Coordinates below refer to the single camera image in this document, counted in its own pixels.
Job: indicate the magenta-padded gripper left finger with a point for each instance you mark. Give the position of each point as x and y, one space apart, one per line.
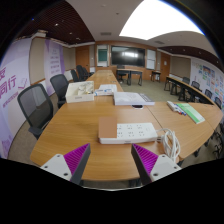
63 166

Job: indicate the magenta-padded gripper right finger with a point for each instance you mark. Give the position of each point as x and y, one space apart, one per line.
158 168

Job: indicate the white power strip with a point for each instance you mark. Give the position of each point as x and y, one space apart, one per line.
133 132

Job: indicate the red whiteboard marker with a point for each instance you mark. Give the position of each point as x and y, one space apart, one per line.
178 112

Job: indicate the green booklet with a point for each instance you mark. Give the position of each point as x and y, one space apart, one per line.
191 112

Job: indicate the black mesh office chair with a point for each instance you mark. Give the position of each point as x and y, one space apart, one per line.
60 86
35 106

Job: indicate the white open cardboard box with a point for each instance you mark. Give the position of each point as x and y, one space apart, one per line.
79 95

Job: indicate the white book dark spine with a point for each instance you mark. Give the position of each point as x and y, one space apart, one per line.
131 98

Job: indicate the white and blue packet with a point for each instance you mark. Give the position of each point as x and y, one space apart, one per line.
100 92

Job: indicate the long wooden side table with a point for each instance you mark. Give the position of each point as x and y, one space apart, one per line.
186 87

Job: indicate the group of black side chairs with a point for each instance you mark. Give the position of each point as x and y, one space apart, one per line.
208 92

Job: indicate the white printed paper sheets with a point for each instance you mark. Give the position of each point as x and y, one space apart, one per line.
109 88

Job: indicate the row of black chairs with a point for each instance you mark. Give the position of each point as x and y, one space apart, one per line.
80 73

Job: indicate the small dark side desk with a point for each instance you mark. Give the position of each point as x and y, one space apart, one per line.
155 72

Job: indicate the dark desk with chair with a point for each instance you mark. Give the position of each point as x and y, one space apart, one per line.
130 71

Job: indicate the wooden door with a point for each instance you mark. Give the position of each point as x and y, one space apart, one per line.
82 58
165 66

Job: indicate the bright ceiling light panel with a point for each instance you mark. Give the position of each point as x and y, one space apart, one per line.
156 20

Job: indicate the wide purple wall banner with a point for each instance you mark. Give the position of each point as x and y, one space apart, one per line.
11 83

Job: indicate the narrow purple wall banner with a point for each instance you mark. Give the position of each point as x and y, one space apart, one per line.
53 65

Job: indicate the colourful wall poster display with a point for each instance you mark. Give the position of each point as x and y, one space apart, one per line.
208 78

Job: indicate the white wall whiteboard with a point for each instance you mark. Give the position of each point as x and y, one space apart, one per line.
151 59

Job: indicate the large black wall screen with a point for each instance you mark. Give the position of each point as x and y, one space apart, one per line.
128 56

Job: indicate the green-tinted wall whiteboard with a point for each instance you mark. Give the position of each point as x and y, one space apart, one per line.
102 55

